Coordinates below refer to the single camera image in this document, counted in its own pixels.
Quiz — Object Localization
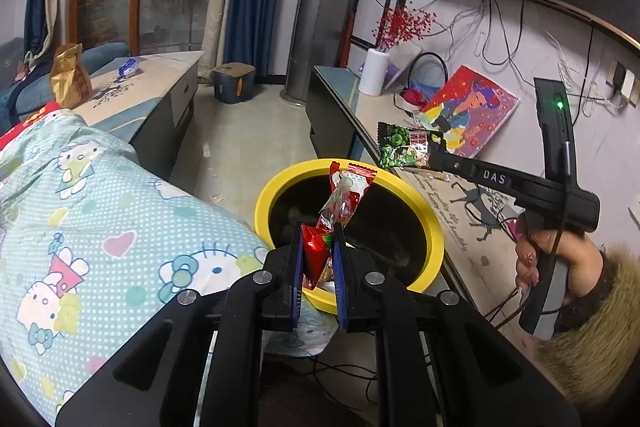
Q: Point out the beige coffee table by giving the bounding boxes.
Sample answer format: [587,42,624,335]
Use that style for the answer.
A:
[75,51,206,180]

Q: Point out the basket with black handle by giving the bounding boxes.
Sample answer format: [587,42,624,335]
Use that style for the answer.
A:
[392,52,448,112]

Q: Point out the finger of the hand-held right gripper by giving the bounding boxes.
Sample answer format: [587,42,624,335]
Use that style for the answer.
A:
[427,145,473,180]

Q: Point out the yellow black trash bin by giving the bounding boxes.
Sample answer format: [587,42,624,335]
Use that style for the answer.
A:
[254,158,446,314]

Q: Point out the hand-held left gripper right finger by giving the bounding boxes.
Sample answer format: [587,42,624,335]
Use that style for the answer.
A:
[332,222,583,427]

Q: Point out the grey tower air conditioner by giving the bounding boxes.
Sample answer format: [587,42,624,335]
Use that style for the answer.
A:
[279,0,373,105]

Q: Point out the gold paper bag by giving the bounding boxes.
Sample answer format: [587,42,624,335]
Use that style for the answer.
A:
[48,43,92,108]

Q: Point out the purple white box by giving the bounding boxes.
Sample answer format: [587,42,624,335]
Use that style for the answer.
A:
[357,42,423,90]

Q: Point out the colourful red painting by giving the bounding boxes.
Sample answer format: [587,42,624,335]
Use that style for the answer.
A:
[417,65,521,159]

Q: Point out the hanging wall cables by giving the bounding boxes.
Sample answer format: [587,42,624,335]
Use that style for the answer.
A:
[440,0,616,108]

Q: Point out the red printed blanket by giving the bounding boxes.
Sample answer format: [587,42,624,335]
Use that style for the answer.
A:
[0,104,61,148]

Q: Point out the person's right forearm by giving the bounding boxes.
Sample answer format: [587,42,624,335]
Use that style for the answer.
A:
[537,244,640,413]

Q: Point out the green snack packet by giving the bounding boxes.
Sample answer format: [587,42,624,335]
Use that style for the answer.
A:
[377,122,446,170]

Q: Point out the person's right hand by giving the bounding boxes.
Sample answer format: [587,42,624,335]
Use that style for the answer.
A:
[514,211,606,300]

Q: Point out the red snack wrapper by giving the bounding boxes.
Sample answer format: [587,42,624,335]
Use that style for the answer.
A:
[300,161,377,290]

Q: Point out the blue grey sofa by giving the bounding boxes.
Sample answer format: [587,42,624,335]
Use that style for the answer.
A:
[0,38,131,132]

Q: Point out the dark television stand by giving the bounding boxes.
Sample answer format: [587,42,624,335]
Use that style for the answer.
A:
[305,64,551,358]

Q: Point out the white paper roll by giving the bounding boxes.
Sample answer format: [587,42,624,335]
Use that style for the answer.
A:
[358,48,392,96]

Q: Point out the dark storage box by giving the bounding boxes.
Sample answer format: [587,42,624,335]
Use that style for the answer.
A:
[211,63,257,104]

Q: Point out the red berry branches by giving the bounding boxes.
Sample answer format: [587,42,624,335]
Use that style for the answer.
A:
[372,7,438,52]

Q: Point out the black floor cable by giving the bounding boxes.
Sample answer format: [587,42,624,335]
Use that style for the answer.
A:
[300,347,381,404]

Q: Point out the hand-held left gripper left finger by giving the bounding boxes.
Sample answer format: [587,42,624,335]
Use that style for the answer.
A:
[55,222,306,427]

